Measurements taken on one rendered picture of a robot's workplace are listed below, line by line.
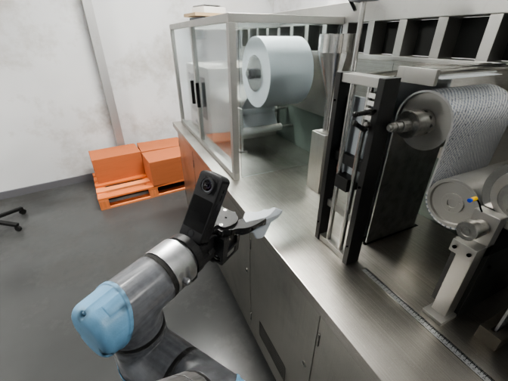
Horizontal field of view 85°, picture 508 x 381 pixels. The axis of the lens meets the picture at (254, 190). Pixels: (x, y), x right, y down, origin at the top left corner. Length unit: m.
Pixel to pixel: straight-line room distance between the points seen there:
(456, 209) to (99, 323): 0.74
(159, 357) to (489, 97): 0.88
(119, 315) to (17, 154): 3.51
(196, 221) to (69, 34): 3.29
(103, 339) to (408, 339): 0.66
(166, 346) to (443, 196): 0.68
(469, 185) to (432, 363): 0.40
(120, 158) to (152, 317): 3.02
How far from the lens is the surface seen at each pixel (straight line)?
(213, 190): 0.43
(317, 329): 0.95
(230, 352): 1.77
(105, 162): 3.36
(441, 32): 1.21
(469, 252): 0.74
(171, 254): 0.42
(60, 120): 3.72
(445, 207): 0.82
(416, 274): 0.99
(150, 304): 0.40
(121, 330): 0.39
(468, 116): 0.82
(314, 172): 1.28
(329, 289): 0.85
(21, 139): 3.78
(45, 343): 2.15
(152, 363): 0.44
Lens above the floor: 1.52
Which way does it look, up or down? 29 degrees down
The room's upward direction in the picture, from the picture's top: straight up
